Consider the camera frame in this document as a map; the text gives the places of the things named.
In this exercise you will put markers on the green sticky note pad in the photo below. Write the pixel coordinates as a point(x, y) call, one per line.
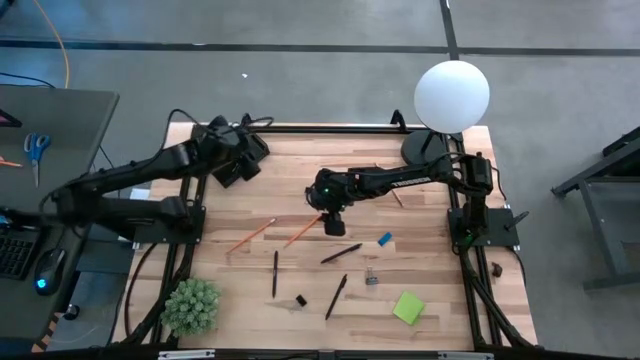
point(408, 308)

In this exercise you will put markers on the black frame bracket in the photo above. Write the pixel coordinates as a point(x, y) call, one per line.
point(245, 121)
point(397, 120)

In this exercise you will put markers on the blue eraser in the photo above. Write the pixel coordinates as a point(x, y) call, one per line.
point(384, 239)

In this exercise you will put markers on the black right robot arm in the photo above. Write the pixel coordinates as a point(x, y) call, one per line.
point(400, 181)

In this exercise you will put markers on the green artificial plant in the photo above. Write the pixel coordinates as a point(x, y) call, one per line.
point(190, 307)

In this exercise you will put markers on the silver aluminium bar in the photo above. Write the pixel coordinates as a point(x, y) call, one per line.
point(465, 356)
point(185, 355)

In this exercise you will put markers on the black computer mouse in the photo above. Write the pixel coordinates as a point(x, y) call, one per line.
point(50, 270)

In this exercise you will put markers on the white globe table lamp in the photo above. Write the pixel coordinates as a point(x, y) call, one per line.
point(450, 95)

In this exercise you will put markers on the small brown knob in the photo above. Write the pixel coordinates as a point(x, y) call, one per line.
point(496, 270)

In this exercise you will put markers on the orange pencil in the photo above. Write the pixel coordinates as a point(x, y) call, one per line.
point(251, 235)
point(303, 231)

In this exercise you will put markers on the dark metal cart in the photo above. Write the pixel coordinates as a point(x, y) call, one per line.
point(592, 220)

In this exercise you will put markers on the right arm's black gripper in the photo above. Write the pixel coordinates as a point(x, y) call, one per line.
point(330, 195)

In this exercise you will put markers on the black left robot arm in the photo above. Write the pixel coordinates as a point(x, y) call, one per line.
point(125, 170)

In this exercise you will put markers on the left arm's black gripper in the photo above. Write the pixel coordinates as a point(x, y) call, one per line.
point(225, 145)

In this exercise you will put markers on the black pen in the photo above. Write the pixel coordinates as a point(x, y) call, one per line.
point(336, 297)
point(275, 274)
point(341, 253)

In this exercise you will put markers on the black keyboard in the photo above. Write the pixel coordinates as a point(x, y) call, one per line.
point(15, 252)

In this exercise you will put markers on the natural wood pencil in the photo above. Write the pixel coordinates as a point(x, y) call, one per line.
point(398, 199)

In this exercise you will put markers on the grey side desk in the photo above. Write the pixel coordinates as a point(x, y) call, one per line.
point(70, 130)

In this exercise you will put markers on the black tablet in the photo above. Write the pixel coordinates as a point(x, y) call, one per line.
point(7, 120)

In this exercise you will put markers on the orange marker pen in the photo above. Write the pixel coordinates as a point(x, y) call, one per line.
point(10, 163)

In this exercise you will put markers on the black aluminium table frame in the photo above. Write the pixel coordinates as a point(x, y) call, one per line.
point(325, 129)

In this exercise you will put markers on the black round cap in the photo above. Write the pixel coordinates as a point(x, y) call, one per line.
point(71, 311)

